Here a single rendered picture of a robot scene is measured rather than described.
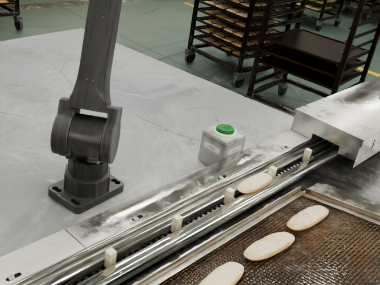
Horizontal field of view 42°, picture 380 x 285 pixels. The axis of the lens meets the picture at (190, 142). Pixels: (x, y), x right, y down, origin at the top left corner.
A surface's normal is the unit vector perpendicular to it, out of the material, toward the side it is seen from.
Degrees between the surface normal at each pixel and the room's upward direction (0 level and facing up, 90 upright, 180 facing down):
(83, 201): 0
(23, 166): 0
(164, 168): 0
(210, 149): 90
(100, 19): 68
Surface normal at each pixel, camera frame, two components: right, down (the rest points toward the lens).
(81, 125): 0.06, -0.41
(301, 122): -0.68, 0.25
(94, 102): -0.04, 0.11
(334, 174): 0.15, -0.87
